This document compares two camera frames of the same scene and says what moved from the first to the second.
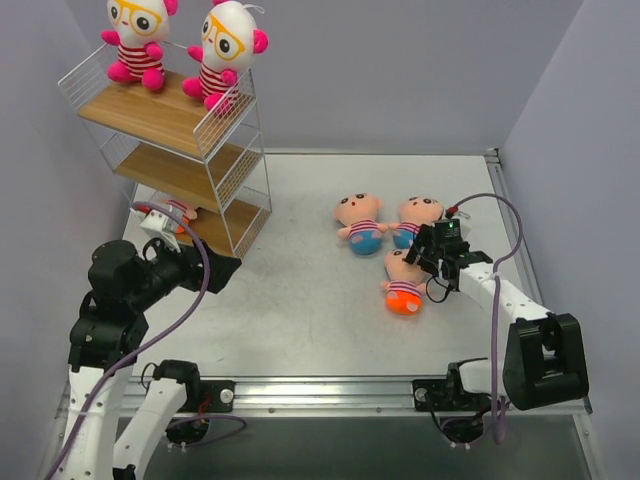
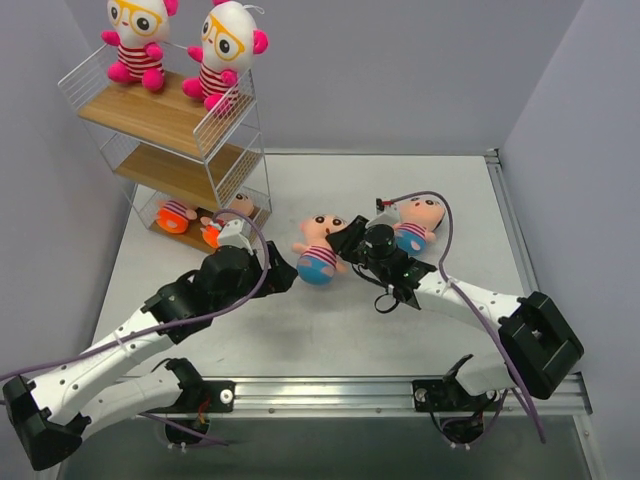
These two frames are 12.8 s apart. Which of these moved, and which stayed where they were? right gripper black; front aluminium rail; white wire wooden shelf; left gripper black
Moved: right gripper black; left gripper black
Stayed: front aluminium rail; white wire wooden shelf
